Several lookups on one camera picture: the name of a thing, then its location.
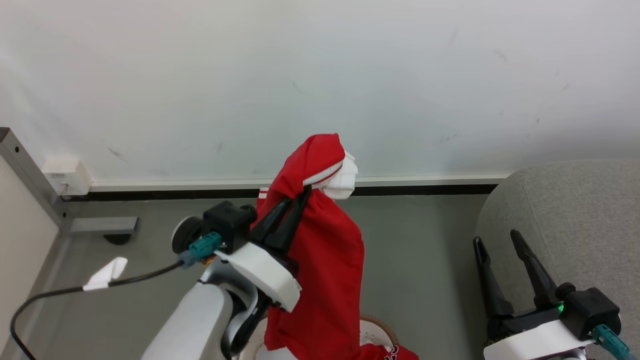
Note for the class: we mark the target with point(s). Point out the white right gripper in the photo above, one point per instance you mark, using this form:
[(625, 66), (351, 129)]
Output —
[(535, 342)]

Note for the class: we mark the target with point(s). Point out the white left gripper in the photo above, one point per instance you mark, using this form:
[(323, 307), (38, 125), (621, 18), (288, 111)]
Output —
[(265, 272)]

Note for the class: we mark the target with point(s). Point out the red and white garment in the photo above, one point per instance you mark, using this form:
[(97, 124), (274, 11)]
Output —
[(330, 250)]

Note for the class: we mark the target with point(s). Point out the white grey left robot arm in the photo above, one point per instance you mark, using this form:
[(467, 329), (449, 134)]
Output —
[(192, 325)]

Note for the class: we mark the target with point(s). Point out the white perforated laundry basket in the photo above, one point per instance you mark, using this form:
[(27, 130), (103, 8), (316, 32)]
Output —
[(374, 336)]

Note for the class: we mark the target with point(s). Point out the grey fabric sofa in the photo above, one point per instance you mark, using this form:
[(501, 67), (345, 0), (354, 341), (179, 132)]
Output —
[(575, 210)]

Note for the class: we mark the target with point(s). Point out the black partition foot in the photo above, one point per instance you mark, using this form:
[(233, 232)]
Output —
[(117, 239)]

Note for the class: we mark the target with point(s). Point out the beige partition panel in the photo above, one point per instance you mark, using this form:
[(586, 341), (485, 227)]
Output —
[(22, 235)]

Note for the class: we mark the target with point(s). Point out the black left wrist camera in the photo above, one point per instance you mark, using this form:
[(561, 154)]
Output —
[(230, 222)]

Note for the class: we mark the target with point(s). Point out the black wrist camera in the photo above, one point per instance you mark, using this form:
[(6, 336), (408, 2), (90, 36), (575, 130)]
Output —
[(230, 222), (590, 310)]

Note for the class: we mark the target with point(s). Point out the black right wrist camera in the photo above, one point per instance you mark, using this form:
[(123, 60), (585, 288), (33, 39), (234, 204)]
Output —
[(590, 310)]

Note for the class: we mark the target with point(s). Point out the white wall baseboard strip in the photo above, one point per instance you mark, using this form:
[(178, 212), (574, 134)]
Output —
[(190, 184)]

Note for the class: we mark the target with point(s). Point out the white wall socket box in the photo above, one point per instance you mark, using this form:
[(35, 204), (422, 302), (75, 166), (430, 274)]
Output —
[(67, 176)]

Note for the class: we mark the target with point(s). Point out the grey metal frame leg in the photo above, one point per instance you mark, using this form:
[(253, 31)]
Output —
[(35, 180)]

